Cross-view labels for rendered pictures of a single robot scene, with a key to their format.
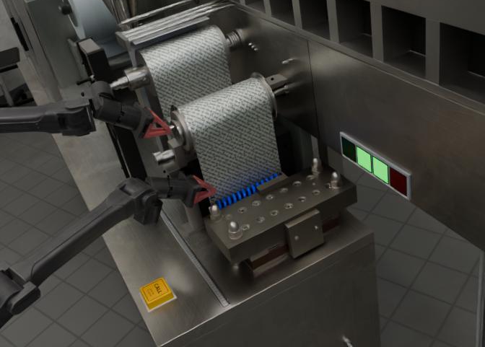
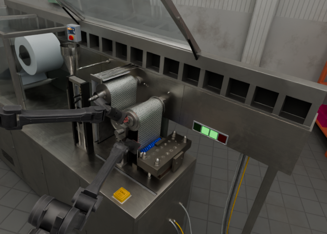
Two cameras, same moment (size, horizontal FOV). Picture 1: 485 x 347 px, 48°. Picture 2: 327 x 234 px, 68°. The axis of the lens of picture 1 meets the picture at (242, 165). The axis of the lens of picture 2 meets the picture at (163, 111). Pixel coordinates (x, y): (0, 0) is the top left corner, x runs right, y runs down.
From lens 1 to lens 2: 0.72 m
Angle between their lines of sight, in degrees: 30
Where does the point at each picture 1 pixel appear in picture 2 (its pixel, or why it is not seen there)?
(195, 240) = (125, 169)
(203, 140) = (141, 124)
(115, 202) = (117, 153)
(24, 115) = (74, 113)
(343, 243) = (188, 164)
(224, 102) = (148, 108)
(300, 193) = (172, 145)
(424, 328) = not seen: hidden behind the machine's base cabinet
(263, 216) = (163, 155)
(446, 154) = (248, 128)
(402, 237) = not seen: hidden behind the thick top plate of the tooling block
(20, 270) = (92, 190)
